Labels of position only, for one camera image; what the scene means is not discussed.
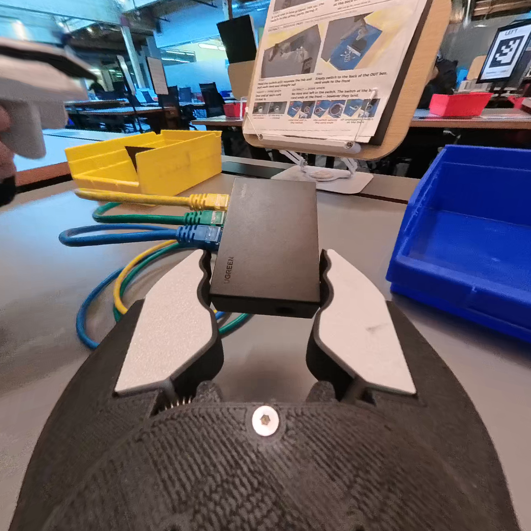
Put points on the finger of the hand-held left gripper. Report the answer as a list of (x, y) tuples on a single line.
[(29, 44), (37, 79)]

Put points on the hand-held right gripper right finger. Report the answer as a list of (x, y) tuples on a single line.
[(361, 332)]

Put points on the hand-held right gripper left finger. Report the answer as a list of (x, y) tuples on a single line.
[(166, 332)]

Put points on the black network switch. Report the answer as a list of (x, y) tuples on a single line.
[(265, 249)]

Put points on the blue plastic bin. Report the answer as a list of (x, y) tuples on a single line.
[(456, 249)]

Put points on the person's left hand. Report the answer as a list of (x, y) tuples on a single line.
[(6, 161)]

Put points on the dark wooden table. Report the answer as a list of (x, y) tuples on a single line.
[(124, 111)]

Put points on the black office chair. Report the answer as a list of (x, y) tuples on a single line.
[(211, 99), (178, 103)]

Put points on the white stand base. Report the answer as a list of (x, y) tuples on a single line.
[(344, 183)]

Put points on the yellow plastic bin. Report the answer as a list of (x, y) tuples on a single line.
[(178, 166)]

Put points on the red plastic bin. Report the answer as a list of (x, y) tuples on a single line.
[(456, 106), (522, 103), (232, 110)]

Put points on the black panel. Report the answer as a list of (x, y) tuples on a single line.
[(236, 39)]

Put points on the instruction sheet on wooden stand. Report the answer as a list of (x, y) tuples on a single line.
[(410, 124)]

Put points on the printed instruction sheet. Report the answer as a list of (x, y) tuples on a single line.
[(332, 83)]

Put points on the printed tag sign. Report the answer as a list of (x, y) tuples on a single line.
[(506, 49)]

